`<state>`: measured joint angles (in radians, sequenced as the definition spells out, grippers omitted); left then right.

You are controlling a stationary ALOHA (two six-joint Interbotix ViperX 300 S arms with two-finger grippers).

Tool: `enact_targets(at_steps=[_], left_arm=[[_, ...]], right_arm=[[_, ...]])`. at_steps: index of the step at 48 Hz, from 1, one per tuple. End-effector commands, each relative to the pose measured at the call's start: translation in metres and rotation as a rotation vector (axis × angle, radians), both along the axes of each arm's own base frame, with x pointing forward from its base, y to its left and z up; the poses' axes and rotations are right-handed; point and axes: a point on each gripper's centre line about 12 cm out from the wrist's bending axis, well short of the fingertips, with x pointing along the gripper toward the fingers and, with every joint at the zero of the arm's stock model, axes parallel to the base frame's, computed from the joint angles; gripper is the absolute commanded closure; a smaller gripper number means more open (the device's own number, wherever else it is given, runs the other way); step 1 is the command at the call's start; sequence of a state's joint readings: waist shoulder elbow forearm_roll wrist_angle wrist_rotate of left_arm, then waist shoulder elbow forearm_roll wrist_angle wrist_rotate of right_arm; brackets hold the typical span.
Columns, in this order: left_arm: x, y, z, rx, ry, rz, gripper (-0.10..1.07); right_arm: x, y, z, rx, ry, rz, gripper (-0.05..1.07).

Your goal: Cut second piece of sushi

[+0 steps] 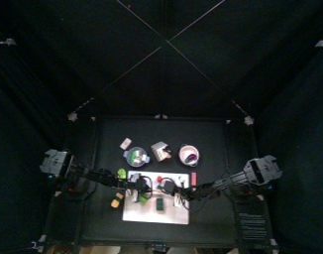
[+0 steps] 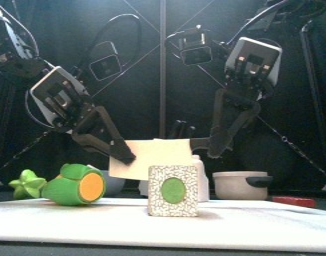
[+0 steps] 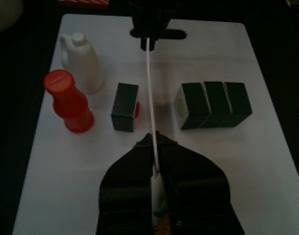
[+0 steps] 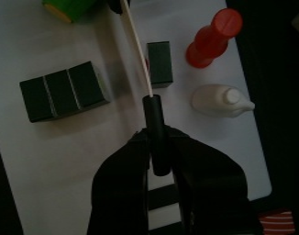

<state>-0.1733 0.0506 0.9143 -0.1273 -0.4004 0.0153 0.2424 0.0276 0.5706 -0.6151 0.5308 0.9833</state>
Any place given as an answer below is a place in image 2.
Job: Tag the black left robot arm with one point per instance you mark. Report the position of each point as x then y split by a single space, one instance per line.
13 50

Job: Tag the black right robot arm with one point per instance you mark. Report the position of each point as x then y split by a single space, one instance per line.
287 13

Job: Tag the toy sushi roll green centre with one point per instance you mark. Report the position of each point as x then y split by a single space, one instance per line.
173 190

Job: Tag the grey bowl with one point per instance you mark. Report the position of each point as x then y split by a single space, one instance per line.
113 185

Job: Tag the green toy vegetable orange face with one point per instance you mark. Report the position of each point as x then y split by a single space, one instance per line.
70 190

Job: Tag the green star-shaped toy stem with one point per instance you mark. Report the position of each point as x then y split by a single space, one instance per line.
28 184

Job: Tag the red flat block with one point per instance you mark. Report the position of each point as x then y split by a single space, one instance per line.
295 201

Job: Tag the white cutting board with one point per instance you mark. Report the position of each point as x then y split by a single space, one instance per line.
170 230

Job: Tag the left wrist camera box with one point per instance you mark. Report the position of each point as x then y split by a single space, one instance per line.
106 65

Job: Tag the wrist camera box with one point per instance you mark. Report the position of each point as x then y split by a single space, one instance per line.
106 65
196 48

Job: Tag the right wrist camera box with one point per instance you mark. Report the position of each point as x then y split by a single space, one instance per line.
196 48

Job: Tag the black frame stand pole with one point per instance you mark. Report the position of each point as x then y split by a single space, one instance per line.
313 93

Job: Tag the vertical metal frame pole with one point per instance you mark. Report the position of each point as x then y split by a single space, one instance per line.
162 66

